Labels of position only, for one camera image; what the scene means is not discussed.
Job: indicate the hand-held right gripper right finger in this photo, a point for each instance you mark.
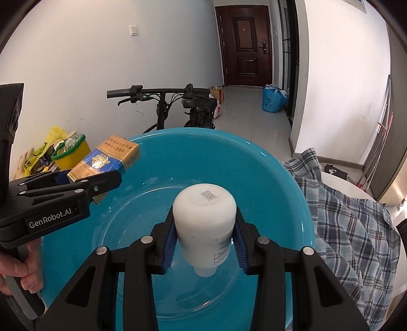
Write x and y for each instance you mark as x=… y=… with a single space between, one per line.
x=240 y=251

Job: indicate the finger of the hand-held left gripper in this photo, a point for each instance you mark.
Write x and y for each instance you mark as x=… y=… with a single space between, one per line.
x=62 y=175
x=105 y=181

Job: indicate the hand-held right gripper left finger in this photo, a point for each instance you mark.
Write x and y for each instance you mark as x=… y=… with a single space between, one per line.
x=168 y=248

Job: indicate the gold and blue cigarette pack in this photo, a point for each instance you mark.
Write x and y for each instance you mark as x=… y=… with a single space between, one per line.
x=108 y=156

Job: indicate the white plastic bottle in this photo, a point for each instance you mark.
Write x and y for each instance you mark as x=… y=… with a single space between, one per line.
x=205 y=222

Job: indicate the teal plastic basin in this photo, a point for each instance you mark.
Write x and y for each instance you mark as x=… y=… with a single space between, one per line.
x=264 y=191

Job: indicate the white desktop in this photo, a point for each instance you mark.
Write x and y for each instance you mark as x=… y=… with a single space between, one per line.
x=341 y=187

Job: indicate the person's left hand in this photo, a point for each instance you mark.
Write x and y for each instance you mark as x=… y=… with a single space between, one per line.
x=30 y=270

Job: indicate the yellow bucket with green rim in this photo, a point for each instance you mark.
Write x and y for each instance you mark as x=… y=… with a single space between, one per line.
x=79 y=152

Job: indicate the yellow plastic bag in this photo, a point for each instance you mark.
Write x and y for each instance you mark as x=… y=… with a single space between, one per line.
x=35 y=152

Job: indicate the blue plaid cloth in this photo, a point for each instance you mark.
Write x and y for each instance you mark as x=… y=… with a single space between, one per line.
x=349 y=229

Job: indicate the black bicycle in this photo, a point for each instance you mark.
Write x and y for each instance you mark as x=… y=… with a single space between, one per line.
x=197 y=105

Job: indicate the black paper bag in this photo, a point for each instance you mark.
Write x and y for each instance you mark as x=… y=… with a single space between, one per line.
x=334 y=172

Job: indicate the orange and white bag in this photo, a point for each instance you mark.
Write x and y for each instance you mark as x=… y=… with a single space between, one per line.
x=217 y=94

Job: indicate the blue woven bag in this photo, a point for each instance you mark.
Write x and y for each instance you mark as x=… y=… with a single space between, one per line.
x=272 y=100

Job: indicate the folded drying rack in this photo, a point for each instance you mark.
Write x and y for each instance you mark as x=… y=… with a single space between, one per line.
x=383 y=127

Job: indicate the brown entrance door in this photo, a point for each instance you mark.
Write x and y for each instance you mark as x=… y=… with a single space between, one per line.
x=243 y=47

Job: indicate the gold refrigerator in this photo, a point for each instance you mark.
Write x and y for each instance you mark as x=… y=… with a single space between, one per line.
x=399 y=127

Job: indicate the black framed glass door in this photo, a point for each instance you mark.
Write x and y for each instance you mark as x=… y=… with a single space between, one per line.
x=292 y=47

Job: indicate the white wall switch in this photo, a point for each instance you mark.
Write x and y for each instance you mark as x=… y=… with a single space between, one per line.
x=134 y=30

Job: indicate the grey wall distribution panel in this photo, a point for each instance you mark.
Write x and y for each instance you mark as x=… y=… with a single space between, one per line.
x=357 y=4

